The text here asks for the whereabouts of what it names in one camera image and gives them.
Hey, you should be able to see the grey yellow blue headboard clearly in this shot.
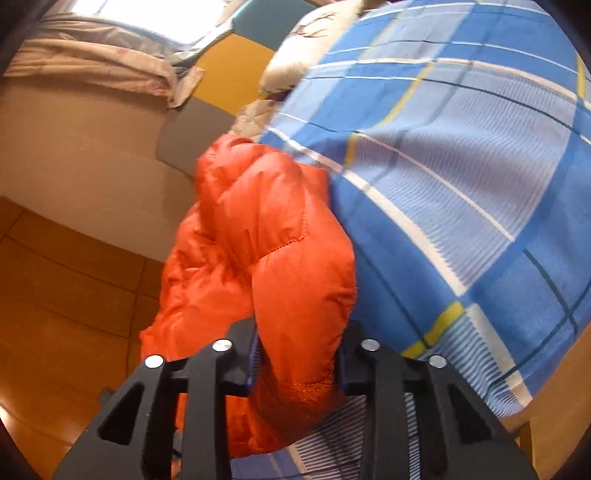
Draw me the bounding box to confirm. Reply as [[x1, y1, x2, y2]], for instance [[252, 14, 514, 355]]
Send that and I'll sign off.
[[156, 0, 324, 178]]

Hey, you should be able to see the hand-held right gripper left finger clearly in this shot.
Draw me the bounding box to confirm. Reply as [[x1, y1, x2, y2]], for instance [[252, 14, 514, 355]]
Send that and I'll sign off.
[[53, 318, 259, 480]]

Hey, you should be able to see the bedroom window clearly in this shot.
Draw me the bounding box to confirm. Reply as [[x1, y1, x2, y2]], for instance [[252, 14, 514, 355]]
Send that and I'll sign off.
[[69, 0, 245, 47]]

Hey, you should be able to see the orange quilted down jacket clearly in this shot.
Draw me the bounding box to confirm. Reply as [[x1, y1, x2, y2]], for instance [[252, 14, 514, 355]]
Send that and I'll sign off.
[[139, 134, 358, 457]]

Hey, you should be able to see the white printed pillow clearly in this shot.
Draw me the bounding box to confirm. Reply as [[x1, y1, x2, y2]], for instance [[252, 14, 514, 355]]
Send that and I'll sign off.
[[261, 0, 389, 93]]

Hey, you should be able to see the pink patterned curtain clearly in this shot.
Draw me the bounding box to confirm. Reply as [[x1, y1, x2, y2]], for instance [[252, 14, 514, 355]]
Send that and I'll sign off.
[[4, 14, 206, 109]]

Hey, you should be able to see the orange wooden wardrobe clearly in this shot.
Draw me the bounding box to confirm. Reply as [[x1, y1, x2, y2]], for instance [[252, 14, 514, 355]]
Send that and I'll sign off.
[[0, 196, 185, 480]]

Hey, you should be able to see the bed with blue plaid sheet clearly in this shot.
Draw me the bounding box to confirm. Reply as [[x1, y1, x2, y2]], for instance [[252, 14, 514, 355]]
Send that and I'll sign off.
[[231, 0, 591, 480]]

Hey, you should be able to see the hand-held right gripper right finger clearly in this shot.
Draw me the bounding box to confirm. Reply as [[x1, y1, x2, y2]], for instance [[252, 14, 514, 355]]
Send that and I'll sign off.
[[337, 320, 539, 480]]

